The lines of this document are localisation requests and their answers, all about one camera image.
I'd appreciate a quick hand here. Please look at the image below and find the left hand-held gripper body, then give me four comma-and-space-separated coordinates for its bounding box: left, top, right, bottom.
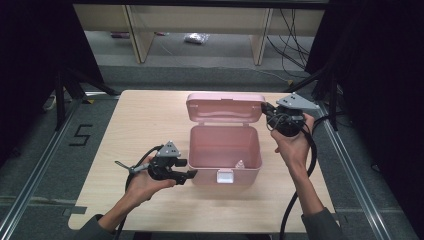
147, 140, 182, 182

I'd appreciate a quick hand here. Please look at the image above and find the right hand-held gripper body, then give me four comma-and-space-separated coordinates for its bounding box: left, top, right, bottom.
267, 92, 321, 138

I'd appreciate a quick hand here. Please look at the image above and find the pink plastic storage box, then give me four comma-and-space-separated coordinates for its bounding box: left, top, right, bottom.
185, 92, 267, 187

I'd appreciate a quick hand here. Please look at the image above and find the person's left hand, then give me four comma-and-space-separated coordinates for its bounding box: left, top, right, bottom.
125, 156, 178, 205

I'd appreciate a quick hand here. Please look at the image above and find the person's right hand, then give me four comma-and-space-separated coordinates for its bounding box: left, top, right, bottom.
270, 113, 316, 171

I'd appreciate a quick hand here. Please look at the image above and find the black metal stand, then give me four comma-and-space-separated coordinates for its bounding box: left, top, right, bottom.
54, 66, 120, 131
283, 66, 340, 132

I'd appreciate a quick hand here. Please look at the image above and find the black tape strip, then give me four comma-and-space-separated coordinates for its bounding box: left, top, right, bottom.
62, 206, 88, 216

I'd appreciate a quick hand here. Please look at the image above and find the clear plastic bag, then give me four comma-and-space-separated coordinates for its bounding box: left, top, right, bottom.
183, 32, 211, 46

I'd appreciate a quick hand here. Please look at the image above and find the black curtain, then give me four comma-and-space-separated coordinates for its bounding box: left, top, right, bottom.
0, 0, 105, 163
304, 0, 424, 236

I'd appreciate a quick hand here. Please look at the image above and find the white floor object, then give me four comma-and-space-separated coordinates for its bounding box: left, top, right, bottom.
42, 94, 58, 112

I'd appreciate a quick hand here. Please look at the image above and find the white floor cable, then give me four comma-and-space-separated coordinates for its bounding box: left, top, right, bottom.
213, 64, 289, 83

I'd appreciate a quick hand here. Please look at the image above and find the left hand-held gripper cable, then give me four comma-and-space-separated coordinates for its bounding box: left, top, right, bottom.
114, 144, 165, 240

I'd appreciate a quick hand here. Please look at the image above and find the hand-held gripper cable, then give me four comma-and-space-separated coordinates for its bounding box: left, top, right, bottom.
278, 114, 318, 240
114, 144, 165, 240

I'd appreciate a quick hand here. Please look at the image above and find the black floor cable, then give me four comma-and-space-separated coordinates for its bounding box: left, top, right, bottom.
313, 111, 346, 135

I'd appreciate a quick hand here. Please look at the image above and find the right hand-held gripper cable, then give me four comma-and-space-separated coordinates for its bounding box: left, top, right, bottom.
278, 114, 318, 240

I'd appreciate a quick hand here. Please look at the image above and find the black hanging cable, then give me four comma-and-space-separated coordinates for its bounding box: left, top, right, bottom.
265, 34, 307, 72
278, 8, 311, 57

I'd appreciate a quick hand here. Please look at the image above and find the metal floor rail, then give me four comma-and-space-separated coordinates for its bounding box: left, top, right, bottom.
314, 99, 393, 240
0, 98, 84, 240

